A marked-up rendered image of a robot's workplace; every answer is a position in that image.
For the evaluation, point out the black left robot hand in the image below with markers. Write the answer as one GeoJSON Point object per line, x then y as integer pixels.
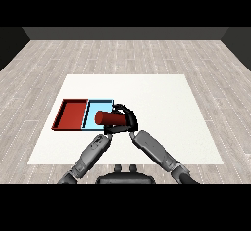
{"type": "Point", "coordinates": [108, 130]}

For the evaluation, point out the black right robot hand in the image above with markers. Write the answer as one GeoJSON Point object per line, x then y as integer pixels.
{"type": "Point", "coordinates": [132, 120]}

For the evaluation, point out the red can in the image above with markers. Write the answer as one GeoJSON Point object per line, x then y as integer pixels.
{"type": "Point", "coordinates": [109, 118]}

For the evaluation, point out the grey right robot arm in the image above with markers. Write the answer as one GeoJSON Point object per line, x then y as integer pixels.
{"type": "Point", "coordinates": [157, 151]}

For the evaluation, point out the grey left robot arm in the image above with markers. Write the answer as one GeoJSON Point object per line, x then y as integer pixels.
{"type": "Point", "coordinates": [88, 158]}

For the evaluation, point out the light blue shallow open box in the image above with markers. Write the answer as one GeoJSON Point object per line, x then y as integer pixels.
{"type": "Point", "coordinates": [91, 105]}

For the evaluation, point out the red shallow open box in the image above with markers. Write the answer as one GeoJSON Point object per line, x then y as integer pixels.
{"type": "Point", "coordinates": [72, 113]}

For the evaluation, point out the dark grey robot body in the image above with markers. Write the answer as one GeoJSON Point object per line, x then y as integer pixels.
{"type": "Point", "coordinates": [125, 177]}

